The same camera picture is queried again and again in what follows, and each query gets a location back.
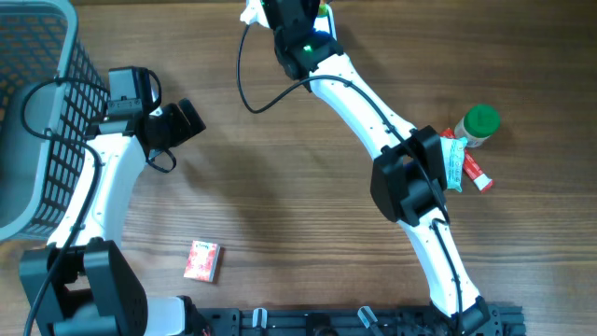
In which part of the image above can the pink tissue pack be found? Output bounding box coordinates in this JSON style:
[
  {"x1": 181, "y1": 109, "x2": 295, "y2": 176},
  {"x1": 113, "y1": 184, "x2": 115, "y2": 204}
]
[{"x1": 184, "y1": 241, "x2": 220, "y2": 283}]

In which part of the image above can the green snack packet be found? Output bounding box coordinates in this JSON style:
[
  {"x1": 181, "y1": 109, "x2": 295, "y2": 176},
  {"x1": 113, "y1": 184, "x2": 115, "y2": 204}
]
[{"x1": 317, "y1": 1, "x2": 328, "y2": 18}]

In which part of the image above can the teal packet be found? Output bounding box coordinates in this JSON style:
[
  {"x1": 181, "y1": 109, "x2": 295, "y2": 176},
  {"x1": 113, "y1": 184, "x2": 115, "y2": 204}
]
[{"x1": 441, "y1": 137, "x2": 467, "y2": 192}]

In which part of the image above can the red stick packet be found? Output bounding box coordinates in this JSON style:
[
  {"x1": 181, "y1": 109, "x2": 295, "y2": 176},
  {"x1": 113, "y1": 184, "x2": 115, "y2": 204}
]
[{"x1": 440, "y1": 128, "x2": 493, "y2": 192}]

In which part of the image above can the green lid jar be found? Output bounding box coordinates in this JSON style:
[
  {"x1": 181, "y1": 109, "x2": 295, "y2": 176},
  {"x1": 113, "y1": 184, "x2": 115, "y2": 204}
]
[{"x1": 454, "y1": 105, "x2": 501, "y2": 147}]

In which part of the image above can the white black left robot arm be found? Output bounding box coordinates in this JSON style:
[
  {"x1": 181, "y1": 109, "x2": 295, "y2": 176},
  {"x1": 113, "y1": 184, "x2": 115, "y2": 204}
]
[{"x1": 20, "y1": 67, "x2": 209, "y2": 335}]

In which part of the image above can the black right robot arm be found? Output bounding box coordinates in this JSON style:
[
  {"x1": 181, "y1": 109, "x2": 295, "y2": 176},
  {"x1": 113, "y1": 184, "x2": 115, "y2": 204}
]
[{"x1": 242, "y1": 0, "x2": 490, "y2": 335}]

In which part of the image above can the grey plastic mesh basket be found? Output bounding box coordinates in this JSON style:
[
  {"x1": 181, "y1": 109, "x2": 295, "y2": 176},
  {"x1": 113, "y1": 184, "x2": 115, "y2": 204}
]
[{"x1": 1, "y1": 1, "x2": 107, "y2": 240}]

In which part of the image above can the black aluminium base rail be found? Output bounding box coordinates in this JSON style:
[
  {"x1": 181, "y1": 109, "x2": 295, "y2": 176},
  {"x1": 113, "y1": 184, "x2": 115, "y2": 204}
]
[{"x1": 110, "y1": 305, "x2": 527, "y2": 336}]

